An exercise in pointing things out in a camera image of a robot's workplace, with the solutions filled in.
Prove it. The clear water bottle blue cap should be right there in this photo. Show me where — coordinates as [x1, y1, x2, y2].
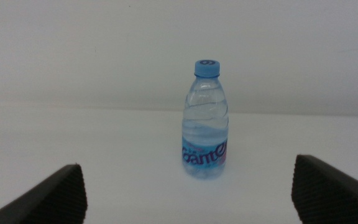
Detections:
[181, 59, 229, 180]

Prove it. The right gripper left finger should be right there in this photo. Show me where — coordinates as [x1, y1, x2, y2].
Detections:
[0, 164, 88, 224]

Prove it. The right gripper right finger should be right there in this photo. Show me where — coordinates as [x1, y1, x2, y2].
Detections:
[291, 154, 358, 224]

